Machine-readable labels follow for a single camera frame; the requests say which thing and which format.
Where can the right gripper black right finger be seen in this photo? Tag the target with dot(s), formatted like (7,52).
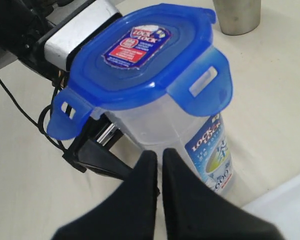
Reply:
(194,212)

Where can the white plastic tray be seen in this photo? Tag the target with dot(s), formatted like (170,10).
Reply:
(280,206)

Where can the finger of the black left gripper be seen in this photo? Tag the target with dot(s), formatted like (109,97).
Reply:
(90,150)

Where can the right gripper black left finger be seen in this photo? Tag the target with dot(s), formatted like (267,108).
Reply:
(129,213)

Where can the stainless steel cup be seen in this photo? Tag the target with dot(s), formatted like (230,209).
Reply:
(238,17)

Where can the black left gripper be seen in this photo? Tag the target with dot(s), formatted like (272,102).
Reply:
(22,24)

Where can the blue container lid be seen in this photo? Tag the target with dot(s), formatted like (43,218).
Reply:
(164,49)

